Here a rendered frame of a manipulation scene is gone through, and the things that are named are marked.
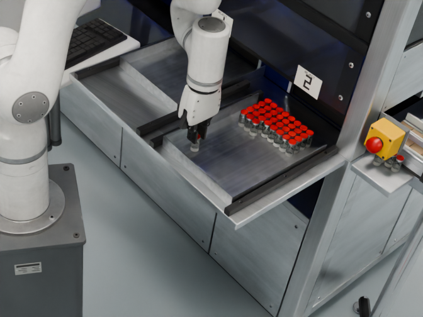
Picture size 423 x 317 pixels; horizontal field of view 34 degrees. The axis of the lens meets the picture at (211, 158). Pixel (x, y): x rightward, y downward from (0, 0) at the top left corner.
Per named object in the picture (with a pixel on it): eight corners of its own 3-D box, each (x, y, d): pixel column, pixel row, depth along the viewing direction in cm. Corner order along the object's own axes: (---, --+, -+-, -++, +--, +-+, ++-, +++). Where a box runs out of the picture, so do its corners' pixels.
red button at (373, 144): (371, 143, 172) (376, 131, 169) (383, 151, 170) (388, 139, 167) (361, 148, 170) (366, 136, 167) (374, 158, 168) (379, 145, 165)
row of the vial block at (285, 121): (259, 112, 190) (262, 99, 187) (306, 149, 181) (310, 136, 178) (253, 115, 189) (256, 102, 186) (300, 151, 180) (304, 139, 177)
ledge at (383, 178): (381, 150, 189) (383, 144, 187) (419, 177, 182) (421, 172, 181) (349, 169, 181) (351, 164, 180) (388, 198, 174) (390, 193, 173)
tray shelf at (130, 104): (195, 31, 221) (196, 26, 219) (362, 153, 186) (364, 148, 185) (68, 77, 194) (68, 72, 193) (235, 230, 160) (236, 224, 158)
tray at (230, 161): (255, 102, 194) (258, 92, 191) (323, 154, 181) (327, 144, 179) (162, 146, 175) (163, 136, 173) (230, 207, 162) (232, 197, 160)
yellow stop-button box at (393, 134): (379, 135, 177) (388, 114, 172) (401, 151, 174) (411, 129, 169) (361, 146, 173) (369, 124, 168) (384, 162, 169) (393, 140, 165)
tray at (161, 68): (206, 34, 217) (208, 24, 215) (264, 75, 204) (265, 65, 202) (119, 66, 198) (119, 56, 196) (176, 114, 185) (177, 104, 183)
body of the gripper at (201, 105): (209, 65, 165) (204, 101, 173) (177, 79, 159) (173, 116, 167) (230, 81, 161) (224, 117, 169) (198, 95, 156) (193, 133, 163)
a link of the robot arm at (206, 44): (179, 64, 160) (198, 87, 155) (184, 15, 151) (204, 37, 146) (209, 57, 164) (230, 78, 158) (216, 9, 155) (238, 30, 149)
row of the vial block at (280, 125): (253, 115, 189) (256, 102, 186) (300, 152, 180) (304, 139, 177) (247, 118, 188) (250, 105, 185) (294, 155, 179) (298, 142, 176)
